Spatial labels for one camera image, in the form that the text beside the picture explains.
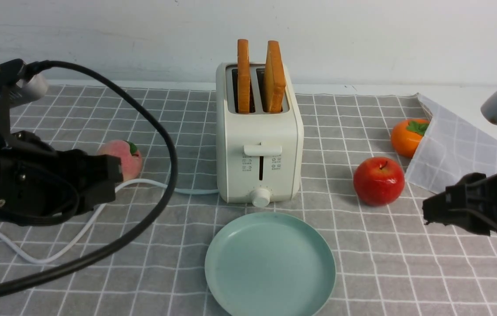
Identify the toast slice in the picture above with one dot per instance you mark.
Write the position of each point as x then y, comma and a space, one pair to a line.
243, 77
274, 79

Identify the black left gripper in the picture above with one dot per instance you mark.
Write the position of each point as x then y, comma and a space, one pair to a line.
42, 185

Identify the light green round plate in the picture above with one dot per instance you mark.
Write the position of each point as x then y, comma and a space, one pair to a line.
270, 264

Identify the red apple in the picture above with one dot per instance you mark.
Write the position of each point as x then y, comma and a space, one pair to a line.
378, 181

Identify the white two-slot toaster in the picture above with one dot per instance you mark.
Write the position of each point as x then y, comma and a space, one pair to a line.
258, 155

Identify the pink peach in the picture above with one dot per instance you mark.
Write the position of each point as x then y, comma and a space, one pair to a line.
130, 156

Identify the grey checked tablecloth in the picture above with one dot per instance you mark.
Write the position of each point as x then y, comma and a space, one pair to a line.
389, 263

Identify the orange persimmon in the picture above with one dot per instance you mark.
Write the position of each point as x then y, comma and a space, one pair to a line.
407, 135

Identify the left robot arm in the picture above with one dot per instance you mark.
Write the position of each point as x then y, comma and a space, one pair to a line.
19, 85

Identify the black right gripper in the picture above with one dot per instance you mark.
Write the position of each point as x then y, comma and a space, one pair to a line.
464, 205

